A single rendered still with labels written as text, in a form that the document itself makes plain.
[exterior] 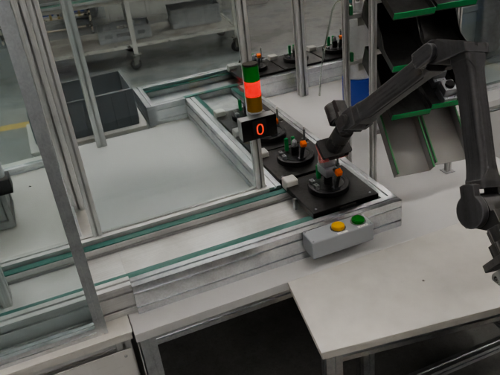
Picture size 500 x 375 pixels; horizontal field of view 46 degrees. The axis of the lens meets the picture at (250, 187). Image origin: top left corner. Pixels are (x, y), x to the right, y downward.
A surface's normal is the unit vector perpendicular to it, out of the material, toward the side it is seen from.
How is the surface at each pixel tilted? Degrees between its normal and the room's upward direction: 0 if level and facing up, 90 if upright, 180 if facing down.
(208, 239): 0
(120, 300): 90
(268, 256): 90
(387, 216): 90
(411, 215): 0
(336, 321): 0
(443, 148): 45
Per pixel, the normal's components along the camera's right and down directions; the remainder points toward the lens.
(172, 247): -0.11, -0.87
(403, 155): 0.07, -0.29
